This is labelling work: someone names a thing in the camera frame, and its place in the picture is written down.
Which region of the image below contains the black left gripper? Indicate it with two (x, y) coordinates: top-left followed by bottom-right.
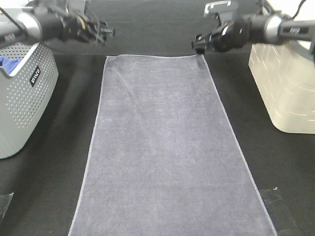
(58, 0), (115, 44)

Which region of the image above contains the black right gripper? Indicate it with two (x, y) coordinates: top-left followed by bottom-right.
(191, 0), (255, 55)

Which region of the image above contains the grey microfiber towel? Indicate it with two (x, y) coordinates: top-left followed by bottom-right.
(68, 55), (277, 236)

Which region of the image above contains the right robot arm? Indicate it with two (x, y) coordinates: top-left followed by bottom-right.
(191, 0), (315, 55)

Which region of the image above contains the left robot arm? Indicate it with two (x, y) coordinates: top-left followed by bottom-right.
(0, 0), (115, 48)

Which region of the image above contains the blue towel in basket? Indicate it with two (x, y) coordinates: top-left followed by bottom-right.
(0, 56), (22, 74)

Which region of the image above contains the cream plastic storage basket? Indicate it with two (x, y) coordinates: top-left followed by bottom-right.
(249, 44), (315, 134)

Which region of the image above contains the grey perforated laundry basket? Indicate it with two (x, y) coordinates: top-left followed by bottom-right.
(0, 7), (60, 160)

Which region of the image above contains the clear tape strip right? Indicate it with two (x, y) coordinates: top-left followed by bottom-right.
(259, 187), (302, 236)

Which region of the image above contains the clear tape strip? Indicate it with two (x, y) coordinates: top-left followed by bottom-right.
(259, 187), (302, 236)
(0, 193), (14, 223)

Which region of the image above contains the clear tape strip left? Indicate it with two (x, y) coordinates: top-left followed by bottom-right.
(0, 193), (14, 223)

